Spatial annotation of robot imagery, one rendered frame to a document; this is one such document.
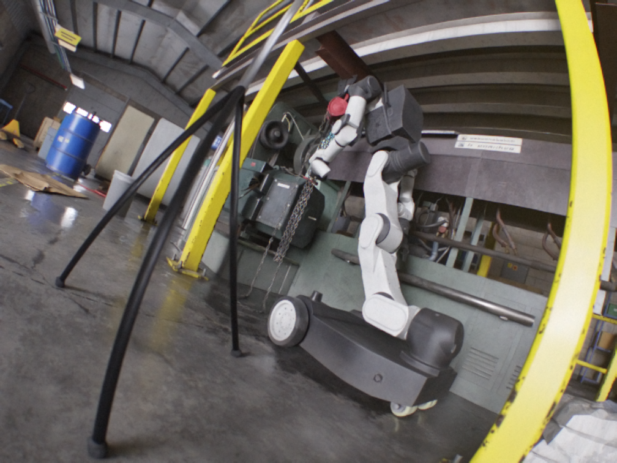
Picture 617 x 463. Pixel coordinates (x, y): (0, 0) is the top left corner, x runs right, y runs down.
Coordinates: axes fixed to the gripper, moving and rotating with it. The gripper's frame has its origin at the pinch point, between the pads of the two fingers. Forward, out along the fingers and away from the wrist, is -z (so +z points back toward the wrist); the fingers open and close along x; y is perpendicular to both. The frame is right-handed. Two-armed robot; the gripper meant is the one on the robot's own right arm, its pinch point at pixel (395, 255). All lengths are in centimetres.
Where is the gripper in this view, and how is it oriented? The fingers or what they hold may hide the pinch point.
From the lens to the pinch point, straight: 146.7
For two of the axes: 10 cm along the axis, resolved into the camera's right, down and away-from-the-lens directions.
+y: -7.2, -3.6, -6.0
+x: -6.5, 0.3, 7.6
